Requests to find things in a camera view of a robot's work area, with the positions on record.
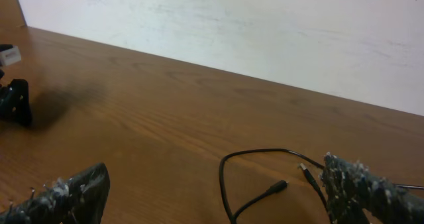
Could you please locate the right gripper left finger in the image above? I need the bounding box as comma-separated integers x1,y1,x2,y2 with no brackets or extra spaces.
1,162,110,224

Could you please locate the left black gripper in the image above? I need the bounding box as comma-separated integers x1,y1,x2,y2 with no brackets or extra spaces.
1,79,32,127

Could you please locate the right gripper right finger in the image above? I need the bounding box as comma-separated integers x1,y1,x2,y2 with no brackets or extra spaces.
321,153,423,224

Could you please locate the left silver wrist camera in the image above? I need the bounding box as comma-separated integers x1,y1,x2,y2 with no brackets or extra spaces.
1,47,22,66

